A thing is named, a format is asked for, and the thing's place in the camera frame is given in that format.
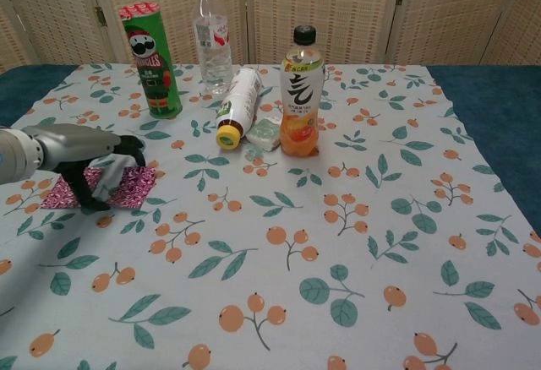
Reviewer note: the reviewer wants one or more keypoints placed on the pink patterned packet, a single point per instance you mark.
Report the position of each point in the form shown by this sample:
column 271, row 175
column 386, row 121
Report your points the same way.
column 137, row 186
column 59, row 194

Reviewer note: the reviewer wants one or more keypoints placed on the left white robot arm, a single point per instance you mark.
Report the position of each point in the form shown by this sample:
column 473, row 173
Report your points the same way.
column 12, row 154

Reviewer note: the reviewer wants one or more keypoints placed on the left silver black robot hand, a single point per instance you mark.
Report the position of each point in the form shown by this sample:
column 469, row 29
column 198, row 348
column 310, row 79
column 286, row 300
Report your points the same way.
column 72, row 146

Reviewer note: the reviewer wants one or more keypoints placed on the small green white packet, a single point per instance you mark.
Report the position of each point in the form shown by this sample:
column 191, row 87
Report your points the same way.
column 266, row 133

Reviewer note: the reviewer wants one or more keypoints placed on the white bottle yellow cap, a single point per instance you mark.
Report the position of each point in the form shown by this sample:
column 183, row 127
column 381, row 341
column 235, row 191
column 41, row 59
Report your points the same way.
column 238, row 104

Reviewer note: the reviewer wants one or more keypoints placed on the orange drink bottle black cap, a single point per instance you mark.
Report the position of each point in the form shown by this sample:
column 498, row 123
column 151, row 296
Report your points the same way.
column 301, row 99

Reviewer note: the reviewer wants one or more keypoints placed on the floral print tablecloth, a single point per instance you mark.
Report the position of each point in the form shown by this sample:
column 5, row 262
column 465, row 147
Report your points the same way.
column 296, row 226

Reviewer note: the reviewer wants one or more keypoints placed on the green Pringles can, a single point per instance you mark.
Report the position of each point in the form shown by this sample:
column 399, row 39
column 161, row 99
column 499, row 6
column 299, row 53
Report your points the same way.
column 152, row 70

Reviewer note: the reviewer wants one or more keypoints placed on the bamboo folding screen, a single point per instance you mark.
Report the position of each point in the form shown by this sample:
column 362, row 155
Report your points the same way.
column 359, row 7

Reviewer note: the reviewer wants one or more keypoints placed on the clear water bottle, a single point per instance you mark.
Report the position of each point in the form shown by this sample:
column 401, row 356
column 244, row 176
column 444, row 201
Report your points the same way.
column 213, row 61

